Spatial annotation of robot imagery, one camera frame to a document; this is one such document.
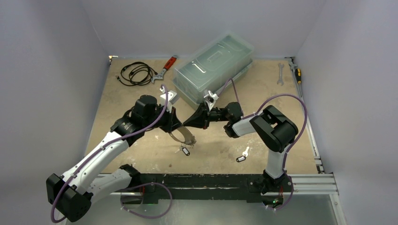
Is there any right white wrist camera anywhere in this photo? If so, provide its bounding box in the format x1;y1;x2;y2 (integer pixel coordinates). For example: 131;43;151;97
204;90;219;111

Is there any silver open-end spanner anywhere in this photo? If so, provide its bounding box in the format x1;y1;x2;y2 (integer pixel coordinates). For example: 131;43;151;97
277;63;284;86

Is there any silver key with black tag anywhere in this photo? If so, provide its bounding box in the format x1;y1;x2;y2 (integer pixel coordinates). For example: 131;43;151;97
236;146;250;163

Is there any yellow black screwdriver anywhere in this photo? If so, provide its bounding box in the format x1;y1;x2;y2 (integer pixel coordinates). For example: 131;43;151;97
295;68;302;97

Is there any clear plastic storage box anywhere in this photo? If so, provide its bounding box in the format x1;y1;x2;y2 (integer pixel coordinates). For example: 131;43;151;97
172;34;254;109

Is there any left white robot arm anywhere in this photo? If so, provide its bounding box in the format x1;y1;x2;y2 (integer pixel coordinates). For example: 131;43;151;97
46;91;181;223

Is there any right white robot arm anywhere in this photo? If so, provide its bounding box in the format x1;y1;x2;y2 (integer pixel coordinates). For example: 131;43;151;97
183;102;299;191

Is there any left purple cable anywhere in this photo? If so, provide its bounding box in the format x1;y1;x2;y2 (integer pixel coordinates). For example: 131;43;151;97
51;83;169;224

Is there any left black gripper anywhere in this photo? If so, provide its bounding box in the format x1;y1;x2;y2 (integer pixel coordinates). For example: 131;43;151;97
144;104;183;133

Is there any coiled black cable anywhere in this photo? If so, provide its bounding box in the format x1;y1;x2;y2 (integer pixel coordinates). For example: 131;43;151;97
116;61;158;87

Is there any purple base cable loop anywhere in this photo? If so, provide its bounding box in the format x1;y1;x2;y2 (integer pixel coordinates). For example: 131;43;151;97
120;182;174;219

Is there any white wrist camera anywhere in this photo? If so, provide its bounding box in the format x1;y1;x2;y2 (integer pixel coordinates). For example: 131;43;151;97
204;90;219;111
160;85;180;113

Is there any red handled adjustable wrench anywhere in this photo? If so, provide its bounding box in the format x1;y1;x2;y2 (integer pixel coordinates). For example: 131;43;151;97
151;55;178;84

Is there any white oval keyring holder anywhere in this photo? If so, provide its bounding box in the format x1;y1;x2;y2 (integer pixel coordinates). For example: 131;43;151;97
169;127;196;156

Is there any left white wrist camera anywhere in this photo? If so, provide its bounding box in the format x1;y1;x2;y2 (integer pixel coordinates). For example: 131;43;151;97
160;85;180;113

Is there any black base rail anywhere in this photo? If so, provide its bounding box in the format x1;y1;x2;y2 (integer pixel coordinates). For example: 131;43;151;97
129;173;293;204

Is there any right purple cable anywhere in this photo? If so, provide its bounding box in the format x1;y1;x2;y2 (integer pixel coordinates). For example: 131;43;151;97
217;78;308;212

